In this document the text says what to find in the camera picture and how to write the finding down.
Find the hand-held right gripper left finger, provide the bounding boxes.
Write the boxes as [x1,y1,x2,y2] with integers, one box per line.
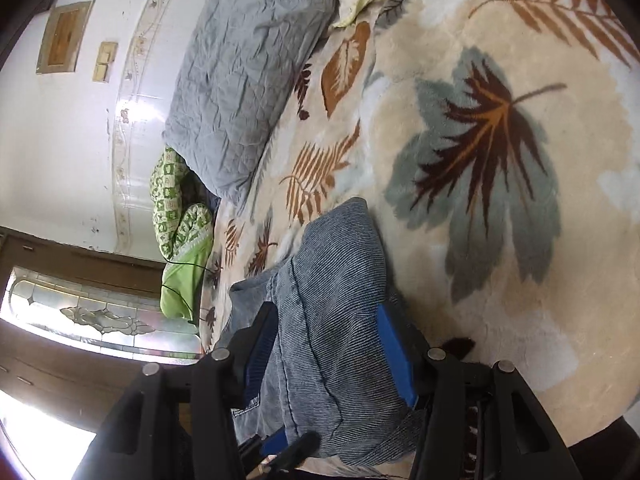
[72,302,279,480]

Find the wooden door with glass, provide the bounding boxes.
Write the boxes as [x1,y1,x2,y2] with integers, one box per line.
[0,226,206,436]

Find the grey pillow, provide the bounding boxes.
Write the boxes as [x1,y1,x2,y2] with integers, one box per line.
[163,0,337,217]

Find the black cable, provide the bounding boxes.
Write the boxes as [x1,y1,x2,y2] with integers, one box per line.
[161,254,215,326]

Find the blue denim pants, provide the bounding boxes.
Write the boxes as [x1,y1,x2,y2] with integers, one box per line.
[212,198,426,467]

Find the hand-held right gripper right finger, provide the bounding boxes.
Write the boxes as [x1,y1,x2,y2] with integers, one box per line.
[375,303,586,480]

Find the beige wall switch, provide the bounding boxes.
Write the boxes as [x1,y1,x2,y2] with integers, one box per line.
[93,41,119,83]

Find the framed wall picture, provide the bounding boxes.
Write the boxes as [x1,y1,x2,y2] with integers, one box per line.
[36,0,96,75]

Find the green patterned quilt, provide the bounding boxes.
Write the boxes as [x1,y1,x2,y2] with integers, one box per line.
[150,147,217,320]

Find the leaf print blanket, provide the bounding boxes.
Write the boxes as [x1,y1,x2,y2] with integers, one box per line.
[199,0,640,436]

